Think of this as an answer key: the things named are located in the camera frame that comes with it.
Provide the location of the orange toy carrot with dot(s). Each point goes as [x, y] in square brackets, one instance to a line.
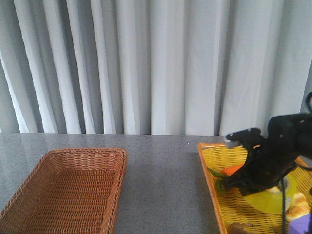
[222, 175]

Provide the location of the toy croissant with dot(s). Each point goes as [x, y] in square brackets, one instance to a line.
[296, 208]

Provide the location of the yellow packing tape roll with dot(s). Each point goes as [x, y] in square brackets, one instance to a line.
[260, 200]

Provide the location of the brown toy item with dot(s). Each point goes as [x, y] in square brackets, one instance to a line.
[239, 228]

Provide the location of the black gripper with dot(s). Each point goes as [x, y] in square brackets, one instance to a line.
[284, 144]

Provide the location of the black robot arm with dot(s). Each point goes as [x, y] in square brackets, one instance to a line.
[252, 151]

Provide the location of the grey pleated curtain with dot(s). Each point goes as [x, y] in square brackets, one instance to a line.
[160, 67]

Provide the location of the brown wicker basket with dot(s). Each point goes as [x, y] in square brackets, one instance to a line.
[69, 191]

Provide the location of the purple block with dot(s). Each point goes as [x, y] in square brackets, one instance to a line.
[300, 225]

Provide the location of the yellow wicker basket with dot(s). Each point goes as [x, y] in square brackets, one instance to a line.
[232, 207]

